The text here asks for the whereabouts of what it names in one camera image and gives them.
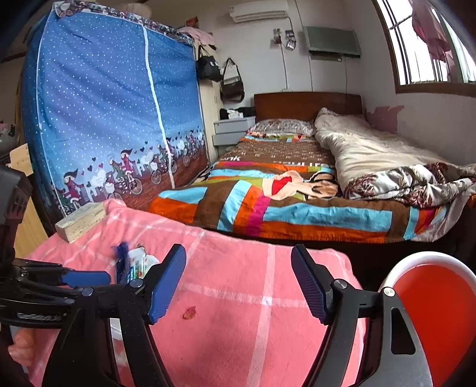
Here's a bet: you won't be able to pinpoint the green white wrapper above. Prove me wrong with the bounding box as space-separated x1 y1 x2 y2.
127 247 160 281

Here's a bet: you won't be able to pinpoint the dark blue snack bag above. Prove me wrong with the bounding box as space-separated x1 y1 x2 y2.
115 242 130 284

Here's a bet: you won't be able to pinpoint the person's left hand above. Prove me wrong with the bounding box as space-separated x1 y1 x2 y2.
8 328 36 367

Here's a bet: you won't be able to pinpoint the thick old book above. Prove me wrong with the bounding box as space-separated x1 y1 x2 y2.
55 202 107 244

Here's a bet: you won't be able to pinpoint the light wooden board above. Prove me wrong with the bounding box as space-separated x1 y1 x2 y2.
9 143 49 260

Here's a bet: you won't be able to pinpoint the red plastic bucket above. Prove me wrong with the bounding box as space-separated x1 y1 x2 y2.
382 252 475 386

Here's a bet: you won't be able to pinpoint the pink plaid cloth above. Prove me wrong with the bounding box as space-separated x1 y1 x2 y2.
32 200 325 386

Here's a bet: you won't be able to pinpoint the blue fabric wardrobe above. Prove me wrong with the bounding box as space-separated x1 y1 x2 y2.
21 1 208 221

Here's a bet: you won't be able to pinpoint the colourful patchwork bedspread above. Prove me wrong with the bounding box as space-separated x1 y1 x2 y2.
149 135 447 244

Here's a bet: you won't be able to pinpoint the white floral quilt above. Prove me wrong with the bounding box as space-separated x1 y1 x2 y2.
315 108 475 209

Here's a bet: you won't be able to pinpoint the white nightstand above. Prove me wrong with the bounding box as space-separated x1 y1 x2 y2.
212 116 256 156

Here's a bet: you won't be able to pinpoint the floral pillow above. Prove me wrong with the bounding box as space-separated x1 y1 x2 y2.
247 118 316 137

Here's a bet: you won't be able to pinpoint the black handbag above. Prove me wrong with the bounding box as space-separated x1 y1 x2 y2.
195 45 223 82

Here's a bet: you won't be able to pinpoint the brown wooden headboard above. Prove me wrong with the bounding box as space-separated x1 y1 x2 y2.
253 92 363 122

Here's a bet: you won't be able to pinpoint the window with bars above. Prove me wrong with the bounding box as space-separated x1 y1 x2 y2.
373 0 475 98

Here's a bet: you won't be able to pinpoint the white air conditioner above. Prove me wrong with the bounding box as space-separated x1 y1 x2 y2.
229 0 289 24

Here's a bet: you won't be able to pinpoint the pink hanging clothes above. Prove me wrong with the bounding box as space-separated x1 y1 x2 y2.
411 0 452 63

